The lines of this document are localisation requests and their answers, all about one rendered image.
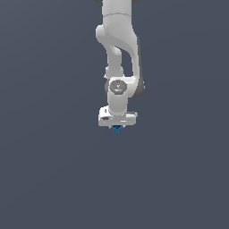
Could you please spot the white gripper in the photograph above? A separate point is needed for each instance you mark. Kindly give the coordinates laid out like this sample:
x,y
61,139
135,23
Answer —
x,y
117,118

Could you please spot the small blue object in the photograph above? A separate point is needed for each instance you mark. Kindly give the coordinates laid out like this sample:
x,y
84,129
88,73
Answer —
x,y
116,129

